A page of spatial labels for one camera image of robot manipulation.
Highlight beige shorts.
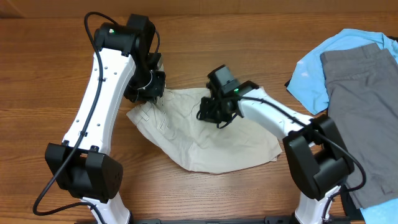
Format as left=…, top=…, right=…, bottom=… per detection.
left=127, top=88, right=282, bottom=174

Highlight cardboard backdrop panel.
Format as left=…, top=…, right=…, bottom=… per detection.
left=1, top=0, right=397, bottom=18

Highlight light blue shirt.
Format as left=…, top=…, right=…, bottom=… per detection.
left=285, top=29, right=397, bottom=115

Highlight grey garment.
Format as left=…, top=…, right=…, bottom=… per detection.
left=320, top=44, right=397, bottom=208

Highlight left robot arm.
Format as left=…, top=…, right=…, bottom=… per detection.
left=45, top=14, right=166, bottom=223

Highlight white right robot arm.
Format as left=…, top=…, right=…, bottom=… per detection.
left=197, top=65, right=354, bottom=223

